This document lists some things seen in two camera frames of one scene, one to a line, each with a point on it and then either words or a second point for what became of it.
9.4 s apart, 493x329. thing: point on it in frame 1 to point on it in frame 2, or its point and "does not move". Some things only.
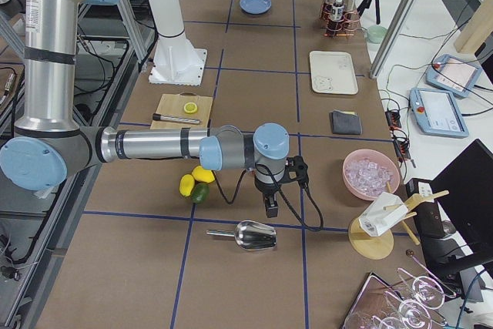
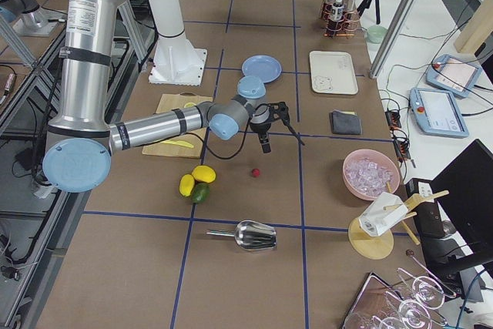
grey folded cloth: x=345 y=122 does not move
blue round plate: x=255 y=4 to x=265 y=67
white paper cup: x=386 y=210 does not move
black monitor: x=464 y=190 does not move
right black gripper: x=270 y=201 to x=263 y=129
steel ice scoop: x=250 y=235 does not move
